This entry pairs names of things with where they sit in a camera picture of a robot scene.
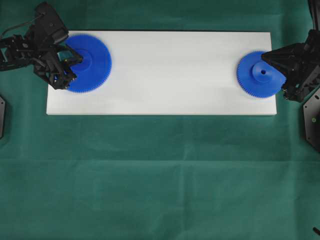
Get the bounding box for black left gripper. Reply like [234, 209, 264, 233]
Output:
[25, 2, 83, 90]

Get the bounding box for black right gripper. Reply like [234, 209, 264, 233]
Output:
[261, 29, 320, 102]

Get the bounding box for blue gear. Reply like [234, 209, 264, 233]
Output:
[236, 50, 286, 98]

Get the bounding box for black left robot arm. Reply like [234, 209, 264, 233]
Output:
[0, 1, 83, 90]

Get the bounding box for blue gear near left arm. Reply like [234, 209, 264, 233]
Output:
[65, 33, 112, 93]

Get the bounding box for white rectangular board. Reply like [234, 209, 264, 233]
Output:
[46, 30, 277, 115]

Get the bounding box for green table cloth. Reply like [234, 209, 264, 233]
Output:
[0, 0, 320, 240]

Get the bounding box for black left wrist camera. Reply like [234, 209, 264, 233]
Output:
[51, 27, 69, 44]

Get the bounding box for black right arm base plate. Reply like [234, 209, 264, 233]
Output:
[303, 88, 320, 152]

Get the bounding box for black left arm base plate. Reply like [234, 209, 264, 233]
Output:
[0, 96, 6, 139]

